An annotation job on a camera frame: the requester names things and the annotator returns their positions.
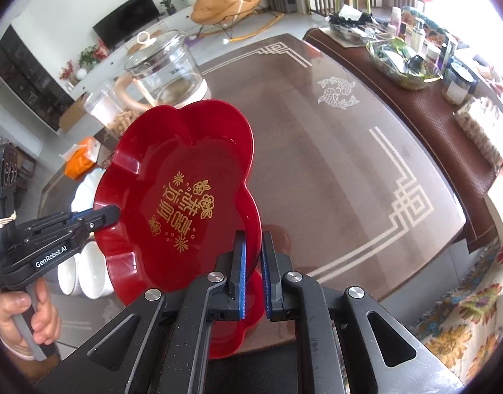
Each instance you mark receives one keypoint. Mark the black flat television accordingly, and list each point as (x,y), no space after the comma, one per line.
(126,18)

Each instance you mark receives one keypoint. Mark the glass kettle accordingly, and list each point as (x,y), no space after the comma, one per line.
(169,69)

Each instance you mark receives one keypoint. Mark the white round vase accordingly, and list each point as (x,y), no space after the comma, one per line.
(81,74)

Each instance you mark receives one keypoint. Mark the orange tissue pack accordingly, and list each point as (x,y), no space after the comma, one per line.
(77,164)

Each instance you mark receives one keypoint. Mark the pink bottle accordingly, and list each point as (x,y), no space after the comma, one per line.
(396,17)

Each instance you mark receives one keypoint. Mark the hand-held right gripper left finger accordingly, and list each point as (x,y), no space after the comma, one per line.
(242,279)

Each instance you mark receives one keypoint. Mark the person's left hand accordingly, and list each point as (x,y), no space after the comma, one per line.
(9,312)

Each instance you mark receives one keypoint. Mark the orange lounge chair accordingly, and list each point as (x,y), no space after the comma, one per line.
(218,8)

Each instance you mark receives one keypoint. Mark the white woven mat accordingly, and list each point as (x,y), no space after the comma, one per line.
(483,131)

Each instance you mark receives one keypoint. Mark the small green potted plant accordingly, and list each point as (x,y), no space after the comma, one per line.
(168,6)

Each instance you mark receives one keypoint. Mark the white pump bottle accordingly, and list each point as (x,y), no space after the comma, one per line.
(418,37)

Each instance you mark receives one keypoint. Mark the brown woven table mat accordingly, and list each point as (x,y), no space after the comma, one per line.
(440,143)

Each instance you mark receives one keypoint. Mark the red flower arrangement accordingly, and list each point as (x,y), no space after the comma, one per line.
(67,72)

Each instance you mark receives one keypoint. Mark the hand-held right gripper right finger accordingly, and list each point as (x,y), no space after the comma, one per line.
(269,279)

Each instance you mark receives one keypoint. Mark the red box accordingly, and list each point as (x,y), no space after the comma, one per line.
(103,48)

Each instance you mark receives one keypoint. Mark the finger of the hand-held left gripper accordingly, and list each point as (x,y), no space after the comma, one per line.
(99,219)

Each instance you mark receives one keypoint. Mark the floral blanket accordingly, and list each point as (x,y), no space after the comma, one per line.
(468,320)

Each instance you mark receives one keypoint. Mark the clear plastic snack jar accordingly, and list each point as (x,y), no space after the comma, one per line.
(105,108)

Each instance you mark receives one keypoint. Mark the bushy green potted plant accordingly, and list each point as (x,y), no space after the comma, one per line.
(88,55)

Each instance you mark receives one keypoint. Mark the green glass bowl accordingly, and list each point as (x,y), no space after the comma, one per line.
(403,69)

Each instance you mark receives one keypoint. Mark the black glass cabinet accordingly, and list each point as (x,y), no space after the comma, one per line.
(25,78)

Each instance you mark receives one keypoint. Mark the cardboard box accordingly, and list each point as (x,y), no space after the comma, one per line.
(73,117)

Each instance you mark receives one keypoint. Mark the white bowl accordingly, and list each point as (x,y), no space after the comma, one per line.
(67,277)
(96,273)

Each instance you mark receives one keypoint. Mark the glass jar with white contents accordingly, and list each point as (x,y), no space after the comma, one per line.
(458,86)

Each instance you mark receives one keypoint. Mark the white television cabinet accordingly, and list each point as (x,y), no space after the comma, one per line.
(173,22)

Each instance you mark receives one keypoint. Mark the red flower-shaped plate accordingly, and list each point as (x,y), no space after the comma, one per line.
(185,160)

